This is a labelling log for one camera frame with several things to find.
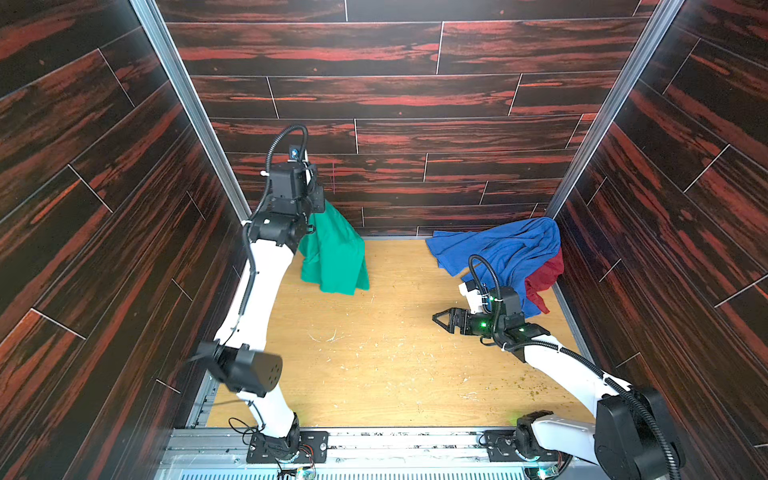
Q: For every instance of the green cloth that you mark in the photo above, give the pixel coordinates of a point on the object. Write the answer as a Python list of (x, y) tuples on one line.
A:
[(334, 254)]

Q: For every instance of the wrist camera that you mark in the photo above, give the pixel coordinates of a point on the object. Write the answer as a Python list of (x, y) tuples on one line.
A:
[(476, 297), (295, 153)]

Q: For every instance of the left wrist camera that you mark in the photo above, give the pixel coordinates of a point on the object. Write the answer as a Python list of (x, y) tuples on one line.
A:
[(295, 153)]

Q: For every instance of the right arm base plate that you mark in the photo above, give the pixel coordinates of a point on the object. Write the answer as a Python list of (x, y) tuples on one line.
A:
[(501, 447)]

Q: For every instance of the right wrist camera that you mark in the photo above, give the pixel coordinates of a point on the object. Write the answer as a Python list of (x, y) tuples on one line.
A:
[(476, 297)]

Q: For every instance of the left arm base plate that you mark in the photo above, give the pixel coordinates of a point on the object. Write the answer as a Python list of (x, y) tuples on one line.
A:
[(306, 447)]

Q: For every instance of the aluminium front rail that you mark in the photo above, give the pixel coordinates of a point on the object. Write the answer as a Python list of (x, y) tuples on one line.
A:
[(361, 453)]

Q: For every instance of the dark red cloth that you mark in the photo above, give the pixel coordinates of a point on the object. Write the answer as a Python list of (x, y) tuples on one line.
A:
[(541, 280)]

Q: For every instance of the blue cloth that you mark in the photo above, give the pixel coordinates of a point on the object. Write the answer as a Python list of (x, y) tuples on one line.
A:
[(514, 250)]

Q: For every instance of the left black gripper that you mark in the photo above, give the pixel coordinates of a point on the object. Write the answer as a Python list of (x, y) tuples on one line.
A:
[(315, 199)]

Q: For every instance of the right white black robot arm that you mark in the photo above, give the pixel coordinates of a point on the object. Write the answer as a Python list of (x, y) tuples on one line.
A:
[(631, 435)]

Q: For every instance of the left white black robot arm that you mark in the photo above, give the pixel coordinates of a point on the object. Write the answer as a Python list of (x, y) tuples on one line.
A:
[(236, 357)]

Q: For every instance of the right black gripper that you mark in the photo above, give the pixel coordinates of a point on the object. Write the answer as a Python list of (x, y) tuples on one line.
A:
[(471, 322)]

